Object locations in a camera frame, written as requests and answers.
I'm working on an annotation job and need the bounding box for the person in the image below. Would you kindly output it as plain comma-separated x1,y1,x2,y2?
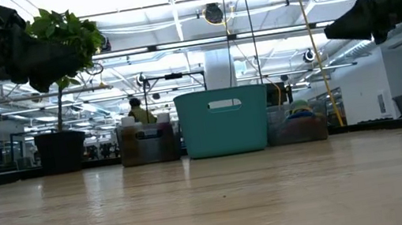
125,94,159,128

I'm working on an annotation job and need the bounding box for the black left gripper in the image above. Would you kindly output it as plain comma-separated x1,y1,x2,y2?
0,0,88,99

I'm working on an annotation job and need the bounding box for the translucent grey plastic bin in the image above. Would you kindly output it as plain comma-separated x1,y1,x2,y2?
115,117,183,170
261,97,331,149

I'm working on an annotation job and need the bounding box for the teal plastic bin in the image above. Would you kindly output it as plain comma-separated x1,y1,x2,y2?
172,81,276,162

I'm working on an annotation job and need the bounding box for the black ceiling cable reel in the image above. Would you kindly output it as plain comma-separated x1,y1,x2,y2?
201,0,227,27

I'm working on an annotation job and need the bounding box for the distant black rig frame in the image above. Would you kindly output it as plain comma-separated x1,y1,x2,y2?
138,67,209,103

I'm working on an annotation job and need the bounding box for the green plant in black pot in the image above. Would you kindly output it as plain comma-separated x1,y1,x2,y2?
14,0,124,178

